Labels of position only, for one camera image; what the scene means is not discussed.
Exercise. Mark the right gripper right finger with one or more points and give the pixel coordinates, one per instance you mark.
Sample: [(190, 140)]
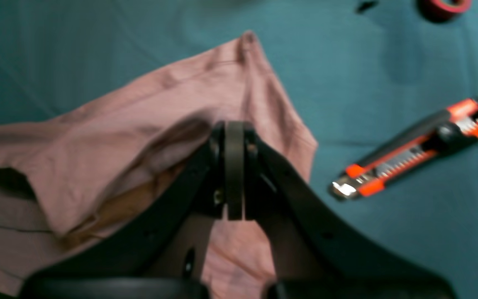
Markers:
[(317, 255)]

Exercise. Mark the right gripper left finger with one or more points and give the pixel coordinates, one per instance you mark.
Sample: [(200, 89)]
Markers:
[(158, 255)]

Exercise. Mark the small black screw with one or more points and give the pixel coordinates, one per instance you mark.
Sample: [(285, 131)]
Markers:
[(365, 5)]

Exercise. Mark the orange black utility knife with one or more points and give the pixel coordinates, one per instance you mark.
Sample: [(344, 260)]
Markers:
[(440, 134)]

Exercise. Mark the teal table cloth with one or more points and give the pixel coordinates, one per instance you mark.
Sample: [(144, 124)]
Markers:
[(356, 79)]

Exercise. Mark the red tape roll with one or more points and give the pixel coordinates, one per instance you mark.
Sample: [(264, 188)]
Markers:
[(442, 10)]

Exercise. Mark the mauve T-shirt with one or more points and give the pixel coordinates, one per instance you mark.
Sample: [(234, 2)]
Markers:
[(73, 180)]

